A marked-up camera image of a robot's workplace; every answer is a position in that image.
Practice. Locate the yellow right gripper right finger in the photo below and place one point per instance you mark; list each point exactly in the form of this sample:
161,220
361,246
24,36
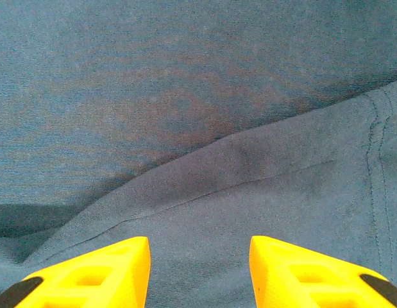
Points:
281,282

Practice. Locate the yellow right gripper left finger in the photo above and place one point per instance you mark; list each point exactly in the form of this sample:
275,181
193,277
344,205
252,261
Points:
114,279

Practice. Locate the dark blue t-shirt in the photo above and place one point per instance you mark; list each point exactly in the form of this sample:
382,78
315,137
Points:
198,96

